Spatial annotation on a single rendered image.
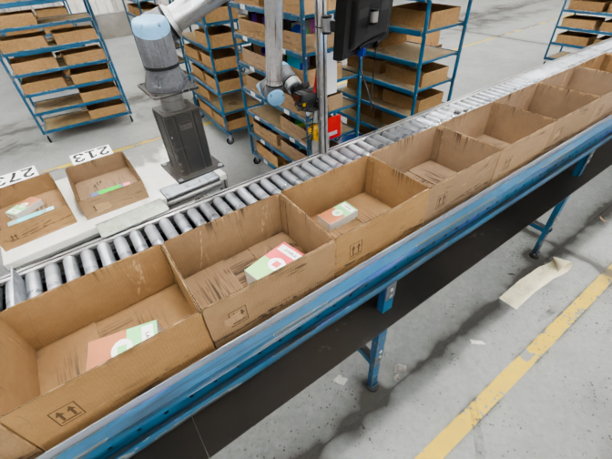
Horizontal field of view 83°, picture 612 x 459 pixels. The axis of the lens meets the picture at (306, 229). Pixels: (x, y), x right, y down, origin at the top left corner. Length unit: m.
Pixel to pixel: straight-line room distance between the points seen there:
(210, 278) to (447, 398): 1.28
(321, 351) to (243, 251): 0.43
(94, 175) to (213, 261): 1.17
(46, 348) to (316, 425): 1.13
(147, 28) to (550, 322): 2.44
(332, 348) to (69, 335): 0.78
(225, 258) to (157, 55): 0.97
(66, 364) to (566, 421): 1.94
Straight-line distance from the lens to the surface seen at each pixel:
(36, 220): 1.83
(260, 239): 1.19
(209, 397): 0.98
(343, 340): 1.25
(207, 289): 1.09
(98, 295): 1.10
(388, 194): 1.32
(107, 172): 2.17
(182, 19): 1.92
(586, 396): 2.19
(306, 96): 1.83
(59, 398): 0.89
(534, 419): 2.02
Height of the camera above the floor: 1.68
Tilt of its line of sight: 41 degrees down
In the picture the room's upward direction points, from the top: 4 degrees counter-clockwise
